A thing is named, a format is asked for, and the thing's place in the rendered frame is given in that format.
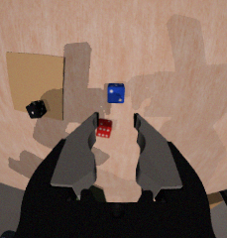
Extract red die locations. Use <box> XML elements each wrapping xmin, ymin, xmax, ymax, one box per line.
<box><xmin>96</xmin><ymin>118</ymin><xmax>112</xmax><ymax>138</ymax></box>

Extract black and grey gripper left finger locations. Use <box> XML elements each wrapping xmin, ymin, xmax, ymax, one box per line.
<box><xmin>13</xmin><ymin>112</ymin><xmax>99</xmax><ymax>238</ymax></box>

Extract blue die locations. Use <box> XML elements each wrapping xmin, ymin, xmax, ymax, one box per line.
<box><xmin>107</xmin><ymin>83</ymin><xmax>125</xmax><ymax>103</ymax></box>

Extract tan flat mat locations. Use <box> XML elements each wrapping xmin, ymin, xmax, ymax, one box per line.
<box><xmin>6</xmin><ymin>53</ymin><xmax>65</xmax><ymax>121</ymax></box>

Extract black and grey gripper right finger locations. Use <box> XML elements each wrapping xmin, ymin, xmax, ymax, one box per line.
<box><xmin>134</xmin><ymin>113</ymin><xmax>216</xmax><ymax>238</ymax></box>

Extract black die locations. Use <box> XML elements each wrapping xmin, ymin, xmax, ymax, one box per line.
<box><xmin>26</xmin><ymin>100</ymin><xmax>47</xmax><ymax>119</ymax></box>

